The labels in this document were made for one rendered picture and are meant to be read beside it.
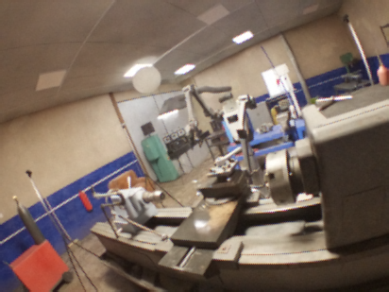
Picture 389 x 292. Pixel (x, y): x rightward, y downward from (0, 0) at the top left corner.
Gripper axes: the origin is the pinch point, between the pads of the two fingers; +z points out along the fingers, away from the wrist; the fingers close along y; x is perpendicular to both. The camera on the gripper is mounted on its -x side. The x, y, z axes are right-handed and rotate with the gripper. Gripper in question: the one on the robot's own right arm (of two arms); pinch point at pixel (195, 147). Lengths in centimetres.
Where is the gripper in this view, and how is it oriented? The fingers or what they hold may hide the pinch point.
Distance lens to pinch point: 168.1
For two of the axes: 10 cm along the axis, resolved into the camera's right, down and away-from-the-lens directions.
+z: 0.8, 9.6, -2.6
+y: 7.5, -2.3, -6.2
